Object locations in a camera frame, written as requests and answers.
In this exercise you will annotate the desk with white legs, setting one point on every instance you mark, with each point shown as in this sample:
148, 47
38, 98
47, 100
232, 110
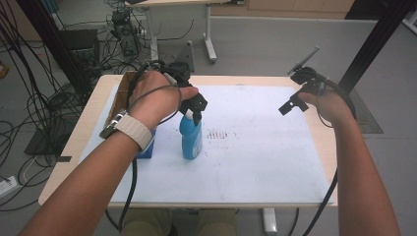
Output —
209, 39

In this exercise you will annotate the dark floor mat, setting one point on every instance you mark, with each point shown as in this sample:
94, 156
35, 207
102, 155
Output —
369, 118

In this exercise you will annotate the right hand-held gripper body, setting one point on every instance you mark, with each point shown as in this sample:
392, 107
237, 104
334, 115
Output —
308, 77

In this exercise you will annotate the white paper sheet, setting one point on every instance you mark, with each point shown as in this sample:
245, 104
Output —
255, 157

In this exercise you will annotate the black box on floor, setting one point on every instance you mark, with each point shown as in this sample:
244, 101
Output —
80, 42

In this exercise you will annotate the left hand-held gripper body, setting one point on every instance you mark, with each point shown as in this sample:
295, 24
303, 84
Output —
178, 70

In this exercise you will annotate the blue cardboard box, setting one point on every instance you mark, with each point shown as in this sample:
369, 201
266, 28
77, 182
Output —
121, 95

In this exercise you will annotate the person's right leg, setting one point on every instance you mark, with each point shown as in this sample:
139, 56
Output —
218, 223

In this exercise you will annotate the black metal frame post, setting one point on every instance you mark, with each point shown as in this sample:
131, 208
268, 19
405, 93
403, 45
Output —
49, 36
377, 42

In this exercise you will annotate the black tape strip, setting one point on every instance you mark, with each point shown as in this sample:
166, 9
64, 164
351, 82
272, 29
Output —
64, 159

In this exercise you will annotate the person's right hand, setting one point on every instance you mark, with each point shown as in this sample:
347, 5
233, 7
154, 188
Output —
329, 106

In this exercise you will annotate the person's left hand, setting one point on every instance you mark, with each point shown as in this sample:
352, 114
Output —
154, 98

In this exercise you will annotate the wristwatch with beige band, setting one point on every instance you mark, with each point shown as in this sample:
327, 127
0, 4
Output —
136, 129

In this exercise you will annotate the white table leg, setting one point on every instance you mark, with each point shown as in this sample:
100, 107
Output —
269, 221

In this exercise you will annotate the blue bottle with white cap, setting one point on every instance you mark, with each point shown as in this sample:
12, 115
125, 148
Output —
191, 137

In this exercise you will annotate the light wooden table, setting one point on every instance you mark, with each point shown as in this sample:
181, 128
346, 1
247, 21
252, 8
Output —
324, 144

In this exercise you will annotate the white power strip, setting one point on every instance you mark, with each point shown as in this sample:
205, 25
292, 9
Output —
7, 187

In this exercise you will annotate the person's left leg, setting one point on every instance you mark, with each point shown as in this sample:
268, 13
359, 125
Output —
147, 223

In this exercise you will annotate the person's leg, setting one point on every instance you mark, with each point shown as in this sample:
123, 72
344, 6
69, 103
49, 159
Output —
218, 223
147, 223

